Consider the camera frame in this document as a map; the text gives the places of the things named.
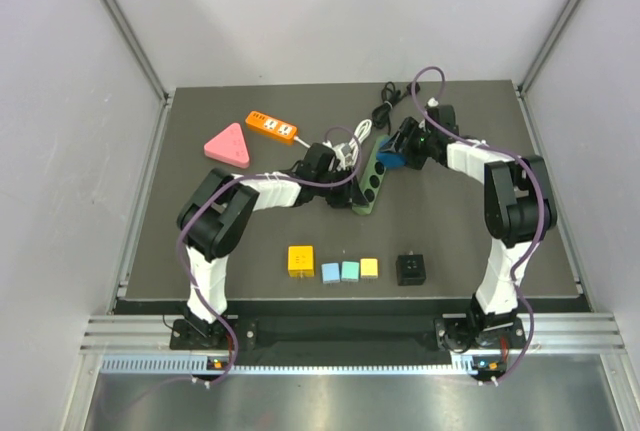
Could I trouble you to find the black cube adapter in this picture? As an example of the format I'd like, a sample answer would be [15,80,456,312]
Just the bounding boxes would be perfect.
[395,253,426,286]

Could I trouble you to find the teal small plug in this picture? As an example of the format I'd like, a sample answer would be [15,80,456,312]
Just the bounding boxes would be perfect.
[340,261,360,282]

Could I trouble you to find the yellow small plug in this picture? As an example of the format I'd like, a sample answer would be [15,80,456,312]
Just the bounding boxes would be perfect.
[360,258,379,280]

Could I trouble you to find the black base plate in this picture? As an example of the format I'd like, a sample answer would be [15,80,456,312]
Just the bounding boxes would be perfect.
[169,315,525,351]

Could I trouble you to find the yellow cube adapter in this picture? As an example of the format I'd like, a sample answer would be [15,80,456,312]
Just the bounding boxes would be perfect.
[287,245,315,278]

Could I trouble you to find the pink triangular socket board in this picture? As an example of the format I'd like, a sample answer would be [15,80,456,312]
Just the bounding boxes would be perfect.
[203,122,250,169]

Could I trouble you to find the blue cube adapter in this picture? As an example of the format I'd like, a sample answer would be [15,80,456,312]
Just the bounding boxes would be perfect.
[376,151,406,170]

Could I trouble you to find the grey cable duct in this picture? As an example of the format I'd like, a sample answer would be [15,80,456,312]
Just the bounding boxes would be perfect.
[99,353,503,375]

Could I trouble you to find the light blue small plug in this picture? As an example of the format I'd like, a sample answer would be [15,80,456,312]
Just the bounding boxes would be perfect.
[321,263,341,285]

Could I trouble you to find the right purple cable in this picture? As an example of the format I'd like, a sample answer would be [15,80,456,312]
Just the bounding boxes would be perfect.
[408,66,547,385]

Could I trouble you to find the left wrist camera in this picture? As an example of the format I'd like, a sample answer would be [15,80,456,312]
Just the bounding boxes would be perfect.
[333,143,352,162]

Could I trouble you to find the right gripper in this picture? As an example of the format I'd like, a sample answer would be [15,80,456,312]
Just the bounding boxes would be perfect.
[381,117,437,170]

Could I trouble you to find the orange power strip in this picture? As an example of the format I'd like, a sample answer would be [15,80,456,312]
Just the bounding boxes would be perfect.
[245,111,298,145]

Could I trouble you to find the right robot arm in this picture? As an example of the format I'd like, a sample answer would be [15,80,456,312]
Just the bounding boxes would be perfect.
[377,102,557,353]

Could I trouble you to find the green power strip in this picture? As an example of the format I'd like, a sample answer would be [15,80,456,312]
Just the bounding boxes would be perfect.
[352,135,390,216]

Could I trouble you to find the purple cable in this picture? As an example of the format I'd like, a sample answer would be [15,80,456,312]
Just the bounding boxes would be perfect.
[408,66,547,385]
[176,125,364,385]

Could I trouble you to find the black power cable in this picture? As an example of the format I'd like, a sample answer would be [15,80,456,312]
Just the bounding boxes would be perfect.
[371,80,414,133]

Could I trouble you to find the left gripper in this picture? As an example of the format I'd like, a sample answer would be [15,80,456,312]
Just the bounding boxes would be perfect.
[314,166,368,209]

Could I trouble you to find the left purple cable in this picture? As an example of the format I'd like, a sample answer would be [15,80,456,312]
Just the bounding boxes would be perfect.
[176,125,364,385]

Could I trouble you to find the white power cable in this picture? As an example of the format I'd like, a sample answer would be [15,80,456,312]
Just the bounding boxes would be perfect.
[292,117,374,172]

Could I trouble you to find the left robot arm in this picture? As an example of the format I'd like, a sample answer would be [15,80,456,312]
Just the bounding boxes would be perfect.
[176,143,361,348]

